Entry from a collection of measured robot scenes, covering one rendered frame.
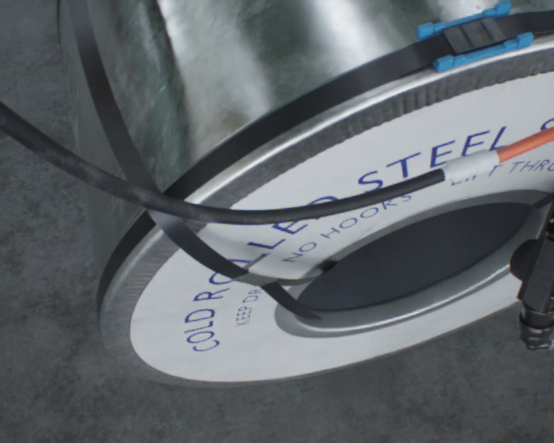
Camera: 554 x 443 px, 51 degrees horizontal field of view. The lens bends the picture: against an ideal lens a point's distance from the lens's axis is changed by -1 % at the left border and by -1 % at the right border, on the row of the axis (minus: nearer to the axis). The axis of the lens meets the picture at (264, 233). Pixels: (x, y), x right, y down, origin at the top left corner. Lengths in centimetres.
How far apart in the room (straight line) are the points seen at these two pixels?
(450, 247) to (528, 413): 72
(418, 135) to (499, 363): 134
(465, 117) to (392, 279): 76
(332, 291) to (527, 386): 83
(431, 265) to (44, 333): 130
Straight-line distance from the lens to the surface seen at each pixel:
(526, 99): 78
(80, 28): 87
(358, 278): 143
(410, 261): 146
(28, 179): 244
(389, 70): 66
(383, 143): 72
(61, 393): 204
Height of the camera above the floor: 184
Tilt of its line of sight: 63 degrees down
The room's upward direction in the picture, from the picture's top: 9 degrees counter-clockwise
